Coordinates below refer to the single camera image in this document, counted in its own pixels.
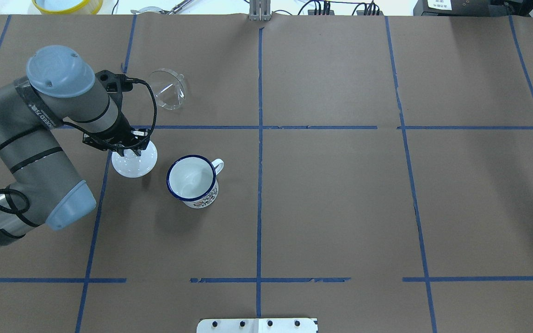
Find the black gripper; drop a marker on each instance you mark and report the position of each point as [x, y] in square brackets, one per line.
[119, 128]

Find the white enamel cup lid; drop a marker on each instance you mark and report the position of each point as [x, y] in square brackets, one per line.
[134, 166]

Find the clear plastic funnel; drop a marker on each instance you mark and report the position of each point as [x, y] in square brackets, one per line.
[169, 87]

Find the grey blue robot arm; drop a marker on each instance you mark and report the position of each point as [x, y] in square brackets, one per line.
[39, 185]

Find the white enamel cup blue rim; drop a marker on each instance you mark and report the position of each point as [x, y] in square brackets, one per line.
[192, 179]

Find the yellow tape roll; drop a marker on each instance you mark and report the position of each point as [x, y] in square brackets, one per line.
[68, 7]

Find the black box with label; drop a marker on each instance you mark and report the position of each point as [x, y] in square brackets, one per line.
[459, 8]

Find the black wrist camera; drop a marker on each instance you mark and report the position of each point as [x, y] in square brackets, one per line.
[115, 84]

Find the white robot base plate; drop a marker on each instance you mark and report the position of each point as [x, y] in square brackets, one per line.
[258, 325]

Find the grey aluminium frame post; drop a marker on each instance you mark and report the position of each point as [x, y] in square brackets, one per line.
[260, 10]

